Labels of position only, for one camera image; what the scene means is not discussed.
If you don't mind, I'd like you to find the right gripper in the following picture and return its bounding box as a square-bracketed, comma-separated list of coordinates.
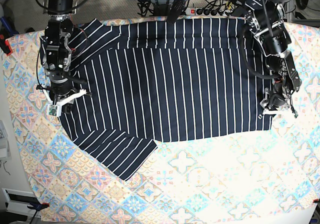
[36, 77, 92, 114]

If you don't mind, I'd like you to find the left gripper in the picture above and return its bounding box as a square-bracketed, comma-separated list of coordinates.
[260, 82, 293, 111]

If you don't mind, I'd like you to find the navy white striped T-shirt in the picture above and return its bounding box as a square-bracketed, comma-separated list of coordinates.
[59, 18, 272, 181]

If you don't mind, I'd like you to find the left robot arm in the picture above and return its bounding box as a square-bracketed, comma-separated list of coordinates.
[241, 0, 302, 117]

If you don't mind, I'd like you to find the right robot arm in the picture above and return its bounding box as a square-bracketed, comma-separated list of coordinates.
[36, 0, 91, 117]

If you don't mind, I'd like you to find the patterned pastel tablecloth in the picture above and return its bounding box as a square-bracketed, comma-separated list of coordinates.
[0, 23, 320, 224]

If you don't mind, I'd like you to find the white box at left edge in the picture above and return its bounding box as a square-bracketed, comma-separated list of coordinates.
[0, 120, 11, 161]

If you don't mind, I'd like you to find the orange black clamp upper left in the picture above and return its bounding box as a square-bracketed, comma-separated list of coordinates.
[0, 34, 13, 56]

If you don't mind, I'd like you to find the orange black clamp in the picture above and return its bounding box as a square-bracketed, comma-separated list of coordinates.
[0, 34, 13, 56]
[27, 202, 50, 212]

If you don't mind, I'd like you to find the orange black clamp lower left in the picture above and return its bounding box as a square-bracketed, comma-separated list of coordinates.
[27, 202, 50, 212]

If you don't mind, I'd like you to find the white black tray lower left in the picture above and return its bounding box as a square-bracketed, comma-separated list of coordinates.
[2, 188, 38, 217]

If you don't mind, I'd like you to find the white power strip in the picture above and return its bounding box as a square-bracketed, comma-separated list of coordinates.
[184, 7, 232, 18]

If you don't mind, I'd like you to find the black remote control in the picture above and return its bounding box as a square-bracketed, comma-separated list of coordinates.
[166, 0, 186, 24]

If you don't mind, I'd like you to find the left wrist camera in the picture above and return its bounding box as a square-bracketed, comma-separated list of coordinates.
[290, 104, 298, 119]

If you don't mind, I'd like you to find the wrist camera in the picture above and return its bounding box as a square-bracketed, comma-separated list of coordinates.
[47, 104, 62, 117]
[290, 104, 298, 119]

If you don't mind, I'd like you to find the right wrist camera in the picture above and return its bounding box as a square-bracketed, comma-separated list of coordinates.
[47, 104, 62, 117]

